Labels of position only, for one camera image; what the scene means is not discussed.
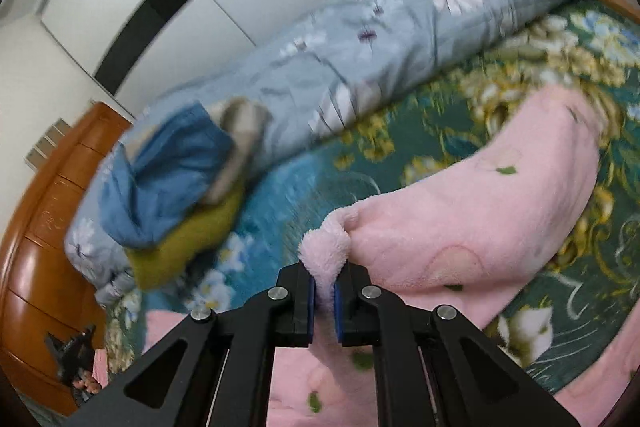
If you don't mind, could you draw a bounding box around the beige garment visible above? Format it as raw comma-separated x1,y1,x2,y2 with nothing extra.
202,99,273,208

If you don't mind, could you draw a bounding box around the teal floral bed blanket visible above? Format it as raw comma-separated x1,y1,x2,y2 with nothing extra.
100,0,640,408

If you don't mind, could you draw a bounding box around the grey-blue floral pillow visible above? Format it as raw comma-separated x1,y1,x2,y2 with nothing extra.
64,142,146,288

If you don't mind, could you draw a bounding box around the olive green knit sweater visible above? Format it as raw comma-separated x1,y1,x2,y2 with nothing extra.
122,192,246,293

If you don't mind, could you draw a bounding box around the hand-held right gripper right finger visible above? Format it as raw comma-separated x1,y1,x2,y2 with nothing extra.
334,259,583,427

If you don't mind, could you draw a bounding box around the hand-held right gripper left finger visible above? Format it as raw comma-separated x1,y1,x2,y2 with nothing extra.
65,261,317,427

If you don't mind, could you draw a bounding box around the beige wall panel row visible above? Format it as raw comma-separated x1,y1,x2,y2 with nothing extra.
25,119,68,168

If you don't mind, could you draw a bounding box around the person's left hand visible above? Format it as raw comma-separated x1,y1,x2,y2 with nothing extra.
74,372,104,404

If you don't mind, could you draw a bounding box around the blue fleece garment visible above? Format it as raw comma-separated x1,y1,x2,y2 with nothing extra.
97,102,236,250

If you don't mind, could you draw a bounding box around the grey-blue floral quilt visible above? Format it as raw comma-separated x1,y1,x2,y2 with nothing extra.
92,0,588,308

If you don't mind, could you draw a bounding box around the wooden headboard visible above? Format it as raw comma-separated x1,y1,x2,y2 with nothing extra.
0,102,136,418

